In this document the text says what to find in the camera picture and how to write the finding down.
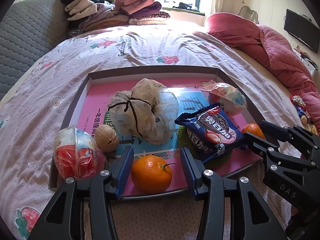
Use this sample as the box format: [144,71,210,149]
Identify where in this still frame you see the black wall television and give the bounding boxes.
[284,9,319,53]

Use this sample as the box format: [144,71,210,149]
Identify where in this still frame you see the pink pillow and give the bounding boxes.
[205,12,261,47]

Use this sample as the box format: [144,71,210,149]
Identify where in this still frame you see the red toy egg packet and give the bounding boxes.
[201,80,247,116]

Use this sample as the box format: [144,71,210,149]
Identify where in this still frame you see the beige drawstring cloth pouch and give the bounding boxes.
[108,78,179,145]

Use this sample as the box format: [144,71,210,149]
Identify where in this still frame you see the items on window sill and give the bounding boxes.
[173,2,200,12]

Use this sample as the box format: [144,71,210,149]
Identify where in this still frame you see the pile of folded clothes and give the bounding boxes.
[61,0,171,35]

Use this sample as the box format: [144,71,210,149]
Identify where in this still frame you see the shallow cardboard box tray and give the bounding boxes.
[48,65,266,201]

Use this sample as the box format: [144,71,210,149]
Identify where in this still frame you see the blue Oreo cookie packet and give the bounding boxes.
[175,103,244,163]

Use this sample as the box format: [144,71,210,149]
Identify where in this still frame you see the blue white toy egg packet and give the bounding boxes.
[53,126,98,180]

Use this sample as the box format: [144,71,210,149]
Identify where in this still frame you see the grey quilted headboard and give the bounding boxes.
[1,0,68,98]

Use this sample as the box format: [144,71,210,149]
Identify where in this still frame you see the small colourful doll toy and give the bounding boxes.
[290,95,318,135]

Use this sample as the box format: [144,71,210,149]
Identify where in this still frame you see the white heart shaped chair back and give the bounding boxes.
[238,5,259,24]

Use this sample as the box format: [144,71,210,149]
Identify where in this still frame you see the brown walnut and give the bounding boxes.
[94,125,120,153]

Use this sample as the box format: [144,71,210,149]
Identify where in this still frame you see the green fuzzy ring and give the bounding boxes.
[177,125,198,159]

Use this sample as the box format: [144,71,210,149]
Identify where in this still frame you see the pink strawberry print bedsheet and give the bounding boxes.
[1,23,300,239]

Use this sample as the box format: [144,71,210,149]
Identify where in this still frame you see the orange tangerine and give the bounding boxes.
[130,155,175,194]
[241,123,265,139]

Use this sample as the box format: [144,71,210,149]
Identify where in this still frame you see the pink quilted blanket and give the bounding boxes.
[235,24,319,129]

